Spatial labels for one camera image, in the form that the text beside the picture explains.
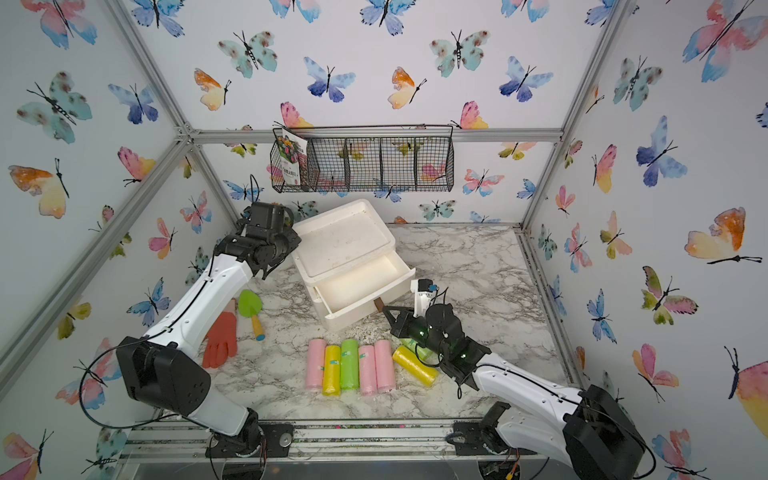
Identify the pink bag roll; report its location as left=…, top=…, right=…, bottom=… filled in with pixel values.
left=374, top=340, right=396, bottom=393
left=305, top=338, right=327, bottom=391
left=358, top=345, right=378, bottom=396

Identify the white three-drawer foam cabinet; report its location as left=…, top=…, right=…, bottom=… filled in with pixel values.
left=291, top=199, right=417, bottom=333

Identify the black wire wall basket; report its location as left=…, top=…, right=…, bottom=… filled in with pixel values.
left=267, top=124, right=455, bottom=194

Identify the green toy shovel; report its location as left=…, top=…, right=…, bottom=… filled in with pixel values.
left=237, top=290, right=266, bottom=341

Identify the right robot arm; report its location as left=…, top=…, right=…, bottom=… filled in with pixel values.
left=381, top=304, right=649, bottom=479

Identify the green bag roll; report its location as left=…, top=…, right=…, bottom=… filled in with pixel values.
left=340, top=339, right=360, bottom=391
left=400, top=338, right=434, bottom=362

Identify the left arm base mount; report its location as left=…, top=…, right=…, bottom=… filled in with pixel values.
left=205, top=422, right=295, bottom=459

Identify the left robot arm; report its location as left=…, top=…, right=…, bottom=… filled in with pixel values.
left=115, top=202, right=301, bottom=442

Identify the drawer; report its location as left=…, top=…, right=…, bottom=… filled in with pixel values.
left=307, top=252, right=416, bottom=332

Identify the left pink bag roll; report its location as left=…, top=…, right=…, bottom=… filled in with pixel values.
left=305, top=338, right=327, bottom=391

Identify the flower seed packet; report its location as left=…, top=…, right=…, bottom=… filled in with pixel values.
left=276, top=128, right=308, bottom=186

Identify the yellow bag roll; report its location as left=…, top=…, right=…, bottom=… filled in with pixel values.
left=392, top=345, right=439, bottom=387
left=322, top=345, right=341, bottom=396

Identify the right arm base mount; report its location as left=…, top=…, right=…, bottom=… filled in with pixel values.
left=444, top=401, right=519, bottom=456

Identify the aluminium front rail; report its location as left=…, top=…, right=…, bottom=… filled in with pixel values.
left=119, top=418, right=625, bottom=463

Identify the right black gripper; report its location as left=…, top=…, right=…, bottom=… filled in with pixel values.
left=383, top=304, right=450, bottom=365

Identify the red rubber glove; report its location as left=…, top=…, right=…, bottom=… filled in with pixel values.
left=202, top=299, right=238, bottom=369

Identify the pink bag roll right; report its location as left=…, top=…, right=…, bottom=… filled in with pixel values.
left=374, top=340, right=396, bottom=393

